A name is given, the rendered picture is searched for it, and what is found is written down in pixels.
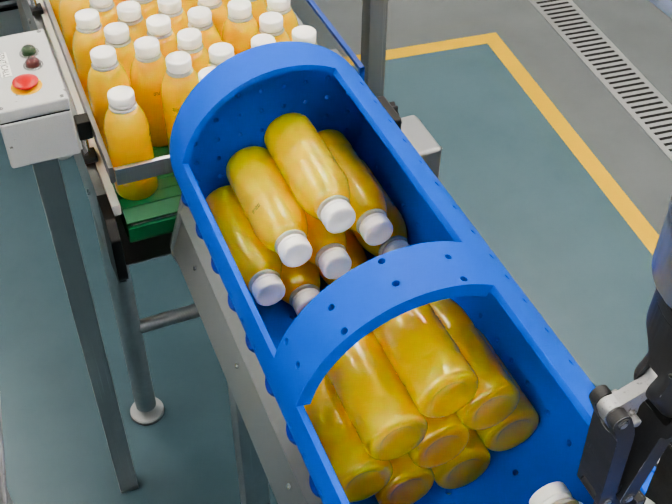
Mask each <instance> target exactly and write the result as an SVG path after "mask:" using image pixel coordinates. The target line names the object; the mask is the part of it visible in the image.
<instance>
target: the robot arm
mask: <svg viewBox="0 0 672 504"><path fill-rule="evenodd" d="M649 1H650V2H651V3H652V4H654V5H655V6H656V7H657V8H659V9H660V10H661V11H662V12H664V13H665V14H666V15H667V16H669V17H670V18H671V19H672V0H649ZM652 276H653V279H654V282H655V285H656V289H655V292H654V295H653V298H652V301H651V303H650V306H649V309H648V312H647V318H646V328H647V337H648V353H647V354H646V356H645V357H644V358H643V359H642V361H641V362H640V363H639V364H638V365H637V367H636V368H635V371H634V381H632V382H631V383H629V384H627V385H626V386H624V387H622V388H621V389H619V390H617V389H614V390H612V391H611V390H610V389H609V388H608V386H607V385H599V386H597V387H596V388H594V389H593V390H592V391H591V392H590V394H589V399H590V402H591V404H592V407H593V414H592V418H591V422H590V426H589V430H588V434H587V437H586V441H585V445H584V449H583V453H582V457H581V461H580V464H579V468H578V472H577V476H578V478H579V479H580V481H581V482H582V484H583V485H584V487H585V488H586V490H587V491H588V493H589V494H590V496H591V497H592V498H593V500H594V502H593V504H644V503H645V501H646V497H647V498H648V499H650V500H651V501H653V502H654V503H655V504H672V441H671V440H672V194H671V197H670V201H669V208H668V212H667V215H666V218H665V221H664V224H663V227H662V230H661V233H660V236H659V238H658V241H657V244H656V247H655V250H654V253H653V257H652ZM659 459H660V460H659ZM658 460H659V462H658ZM657 462H658V465H657V467H656V470H655V472H654V474H653V477H652V479H651V482H650V484H649V486H648V489H647V491H646V494H645V496H644V494H643V493H642V492H641V490H640V488H641V487H642V485H643V484H644V482H645V481H646V479H647V477H648V476H649V474H650V473H651V471H652V470H653V468H654V467H655V465H656V463H657Z"/></svg>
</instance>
